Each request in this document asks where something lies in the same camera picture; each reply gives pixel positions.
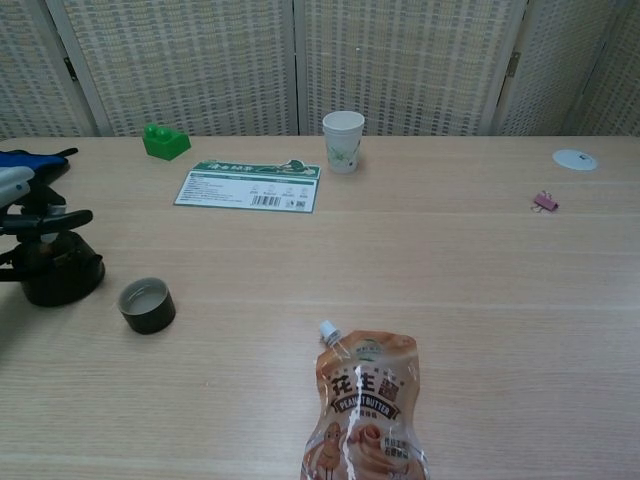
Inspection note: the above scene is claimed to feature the white floral paper cup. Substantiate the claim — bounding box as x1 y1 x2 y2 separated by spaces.
321 110 366 175

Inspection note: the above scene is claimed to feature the blue black cloth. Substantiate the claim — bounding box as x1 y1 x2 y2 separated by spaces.
0 147 80 175

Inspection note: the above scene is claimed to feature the green white product card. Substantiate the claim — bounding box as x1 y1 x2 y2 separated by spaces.
173 158 322 215

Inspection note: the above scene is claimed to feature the woven folding screen panel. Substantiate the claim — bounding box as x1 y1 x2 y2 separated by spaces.
0 0 99 141
293 0 527 137
45 0 301 138
492 0 624 137
562 0 640 137

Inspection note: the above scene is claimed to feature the pink binder clip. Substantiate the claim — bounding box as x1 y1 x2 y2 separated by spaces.
531 190 561 215

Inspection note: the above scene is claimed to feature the peanut butter spout pouch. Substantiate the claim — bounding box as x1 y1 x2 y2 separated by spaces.
299 320 432 480

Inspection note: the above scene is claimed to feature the black teapot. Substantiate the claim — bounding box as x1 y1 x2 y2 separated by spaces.
19 232 107 308

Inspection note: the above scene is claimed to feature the dark ceramic teacup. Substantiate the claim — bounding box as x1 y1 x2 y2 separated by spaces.
117 277 177 335

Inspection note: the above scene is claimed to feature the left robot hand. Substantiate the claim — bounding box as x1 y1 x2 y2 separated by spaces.
0 165 95 284

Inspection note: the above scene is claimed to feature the white round grommet cover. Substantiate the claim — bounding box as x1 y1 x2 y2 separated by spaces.
552 148 599 172

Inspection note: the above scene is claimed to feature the green toy building brick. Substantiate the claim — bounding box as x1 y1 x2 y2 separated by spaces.
142 123 193 162

